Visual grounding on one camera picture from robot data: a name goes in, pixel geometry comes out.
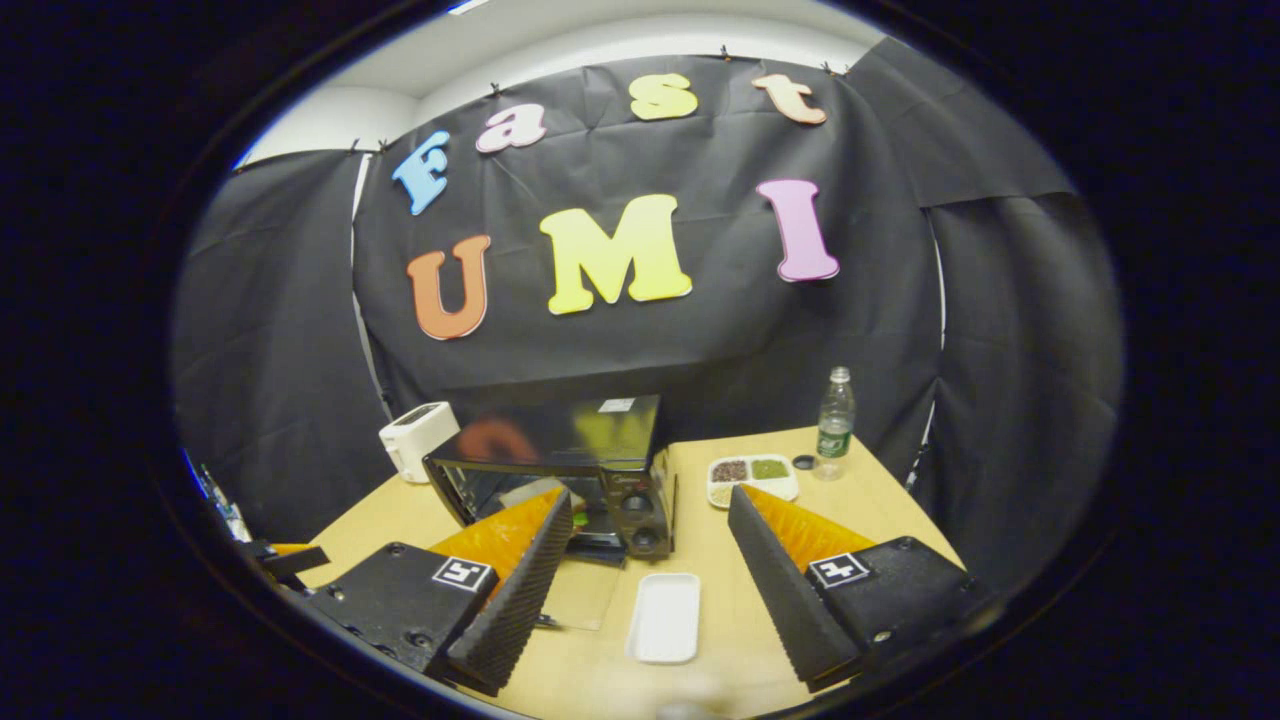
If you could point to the ceiling light panel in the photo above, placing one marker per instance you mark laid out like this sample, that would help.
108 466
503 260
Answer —
468 5

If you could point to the black electric oven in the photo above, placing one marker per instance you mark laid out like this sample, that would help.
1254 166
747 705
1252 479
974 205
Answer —
560 435

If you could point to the white toaster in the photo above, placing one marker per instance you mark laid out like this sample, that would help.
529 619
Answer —
415 440

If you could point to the white foam tray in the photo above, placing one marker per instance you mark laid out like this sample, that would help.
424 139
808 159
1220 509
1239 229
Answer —
665 615

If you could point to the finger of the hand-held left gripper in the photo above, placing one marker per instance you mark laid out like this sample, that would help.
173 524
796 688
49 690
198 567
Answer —
290 562

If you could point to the clear plastic water bottle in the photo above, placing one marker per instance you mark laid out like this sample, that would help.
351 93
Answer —
835 430

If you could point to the white divided dish of beans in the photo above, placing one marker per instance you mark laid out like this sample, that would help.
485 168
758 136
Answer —
750 470

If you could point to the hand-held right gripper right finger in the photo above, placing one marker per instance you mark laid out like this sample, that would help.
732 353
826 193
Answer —
785 600

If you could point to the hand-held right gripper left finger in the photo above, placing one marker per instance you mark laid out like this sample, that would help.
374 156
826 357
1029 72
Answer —
520 600

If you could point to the black backdrop cloth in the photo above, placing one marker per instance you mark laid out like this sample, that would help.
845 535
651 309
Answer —
700 340

